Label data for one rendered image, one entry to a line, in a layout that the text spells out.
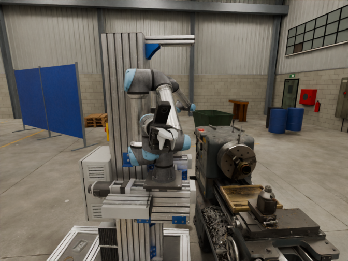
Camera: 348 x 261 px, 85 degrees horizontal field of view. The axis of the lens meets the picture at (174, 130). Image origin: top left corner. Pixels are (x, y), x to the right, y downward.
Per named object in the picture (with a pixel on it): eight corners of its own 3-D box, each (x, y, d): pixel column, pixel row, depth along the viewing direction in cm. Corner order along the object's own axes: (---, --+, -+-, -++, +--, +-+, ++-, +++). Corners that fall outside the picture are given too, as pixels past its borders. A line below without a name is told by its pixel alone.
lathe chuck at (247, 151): (216, 175, 175) (218, 142, 168) (250, 174, 177) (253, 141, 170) (219, 180, 166) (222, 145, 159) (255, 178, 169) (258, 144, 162)
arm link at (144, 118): (156, 130, 90) (155, 112, 88) (162, 136, 80) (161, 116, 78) (139, 132, 87) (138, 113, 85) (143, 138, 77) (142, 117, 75)
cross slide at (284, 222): (232, 217, 118) (233, 211, 117) (298, 214, 122) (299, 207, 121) (244, 238, 102) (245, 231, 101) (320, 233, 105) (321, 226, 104)
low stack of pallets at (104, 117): (91, 122, 939) (90, 113, 929) (110, 121, 951) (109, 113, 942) (84, 127, 818) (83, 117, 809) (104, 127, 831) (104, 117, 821)
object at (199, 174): (191, 216, 259) (193, 156, 240) (226, 215, 263) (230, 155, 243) (201, 254, 201) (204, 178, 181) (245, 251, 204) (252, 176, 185)
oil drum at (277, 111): (264, 130, 769) (267, 108, 750) (278, 130, 775) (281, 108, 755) (273, 133, 712) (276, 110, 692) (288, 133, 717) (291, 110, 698)
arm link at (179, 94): (174, 71, 151) (197, 104, 189) (163, 72, 157) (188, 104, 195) (169, 83, 148) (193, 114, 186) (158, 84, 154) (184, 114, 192)
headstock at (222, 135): (193, 156, 239) (193, 126, 231) (230, 155, 243) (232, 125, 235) (204, 178, 182) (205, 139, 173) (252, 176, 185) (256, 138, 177)
